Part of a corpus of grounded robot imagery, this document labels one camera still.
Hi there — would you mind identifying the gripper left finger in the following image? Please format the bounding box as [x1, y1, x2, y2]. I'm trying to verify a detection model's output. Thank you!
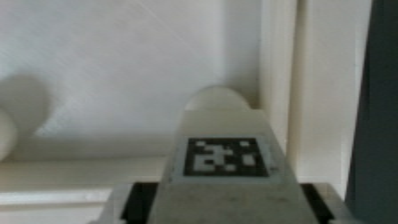
[89, 182, 159, 224]

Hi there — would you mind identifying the white square tabletop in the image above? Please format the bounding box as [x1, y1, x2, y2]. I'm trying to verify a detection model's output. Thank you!
[0, 0, 375, 224]

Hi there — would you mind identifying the white leg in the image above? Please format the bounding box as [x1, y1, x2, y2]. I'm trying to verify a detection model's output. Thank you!
[148, 86, 319, 224]

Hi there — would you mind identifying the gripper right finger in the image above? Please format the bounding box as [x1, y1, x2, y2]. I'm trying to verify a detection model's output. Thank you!
[301, 183, 356, 224]

